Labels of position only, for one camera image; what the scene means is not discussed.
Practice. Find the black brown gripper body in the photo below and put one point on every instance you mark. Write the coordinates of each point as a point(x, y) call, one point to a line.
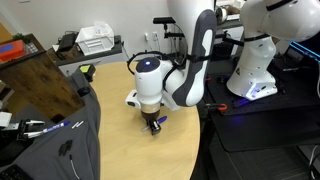
point(150, 112)

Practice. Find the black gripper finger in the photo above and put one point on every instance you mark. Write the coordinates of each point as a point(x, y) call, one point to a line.
point(155, 128)
point(145, 128)

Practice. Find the blue capped white marker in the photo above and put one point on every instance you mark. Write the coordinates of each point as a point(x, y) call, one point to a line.
point(162, 119)

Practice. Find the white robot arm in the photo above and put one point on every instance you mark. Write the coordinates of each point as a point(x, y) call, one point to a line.
point(159, 81)

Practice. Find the right orange black clamp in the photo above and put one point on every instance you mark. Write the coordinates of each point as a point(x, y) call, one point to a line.
point(215, 106)

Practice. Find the grey cloth cover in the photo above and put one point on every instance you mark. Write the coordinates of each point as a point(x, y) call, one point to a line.
point(70, 151)

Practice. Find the blue pen on cloth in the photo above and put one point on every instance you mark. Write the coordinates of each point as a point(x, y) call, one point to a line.
point(55, 127)

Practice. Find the black box with green notes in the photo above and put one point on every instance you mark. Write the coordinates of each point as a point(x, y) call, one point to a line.
point(88, 70)

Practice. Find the white plastic tray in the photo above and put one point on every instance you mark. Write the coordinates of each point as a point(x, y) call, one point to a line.
point(96, 39)

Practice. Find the brown wooden board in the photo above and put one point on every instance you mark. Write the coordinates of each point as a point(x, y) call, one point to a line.
point(40, 82)

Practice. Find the orange blue box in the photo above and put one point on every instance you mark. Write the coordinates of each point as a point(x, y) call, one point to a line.
point(12, 50)

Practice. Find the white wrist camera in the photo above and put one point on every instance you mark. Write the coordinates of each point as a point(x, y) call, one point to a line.
point(132, 99)

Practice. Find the black camera on stand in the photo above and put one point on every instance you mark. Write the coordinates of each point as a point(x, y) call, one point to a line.
point(163, 20)

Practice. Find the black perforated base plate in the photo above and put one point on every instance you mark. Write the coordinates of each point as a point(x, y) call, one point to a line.
point(289, 118)

